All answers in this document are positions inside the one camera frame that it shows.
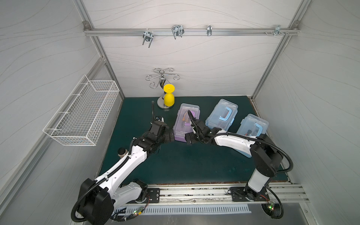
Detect purple toolbox clear lid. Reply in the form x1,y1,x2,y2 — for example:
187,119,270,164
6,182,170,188
173,103,200,142

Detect small blue toolbox clear lid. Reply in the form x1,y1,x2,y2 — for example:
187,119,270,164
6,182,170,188
205,99,238,131

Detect large blue toolbox clear lid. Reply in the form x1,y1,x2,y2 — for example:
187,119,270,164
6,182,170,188
236,114,269,137

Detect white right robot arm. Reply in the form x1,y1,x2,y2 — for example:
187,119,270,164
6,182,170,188
185,116,293,201

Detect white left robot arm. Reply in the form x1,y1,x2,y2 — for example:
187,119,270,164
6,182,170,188
70,121,174,225

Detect orange black pliers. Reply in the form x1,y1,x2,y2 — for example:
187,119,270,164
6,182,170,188
182,113,190,127

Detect yellow plastic goblet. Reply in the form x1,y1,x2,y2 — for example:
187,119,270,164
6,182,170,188
163,84,175,107

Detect silver hook stand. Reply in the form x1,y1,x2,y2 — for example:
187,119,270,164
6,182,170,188
145,67,181,111

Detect metal double hook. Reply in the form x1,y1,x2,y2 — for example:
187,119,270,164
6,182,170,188
171,25,184,39

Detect small metal hook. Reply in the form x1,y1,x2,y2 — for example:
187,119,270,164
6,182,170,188
207,25,212,37

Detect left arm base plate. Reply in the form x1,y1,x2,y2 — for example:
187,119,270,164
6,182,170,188
135,188,160,203

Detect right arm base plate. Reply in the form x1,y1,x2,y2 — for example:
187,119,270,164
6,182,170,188
227,186,270,202

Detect white wire basket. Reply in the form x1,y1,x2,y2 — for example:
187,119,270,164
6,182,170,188
43,75,120,146

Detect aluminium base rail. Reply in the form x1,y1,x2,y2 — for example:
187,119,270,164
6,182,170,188
148,182,309,206

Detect aluminium cross rail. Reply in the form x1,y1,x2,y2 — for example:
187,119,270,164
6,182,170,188
84,27,301,37

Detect metal bracket hook right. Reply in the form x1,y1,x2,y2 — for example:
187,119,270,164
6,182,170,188
265,25,290,37

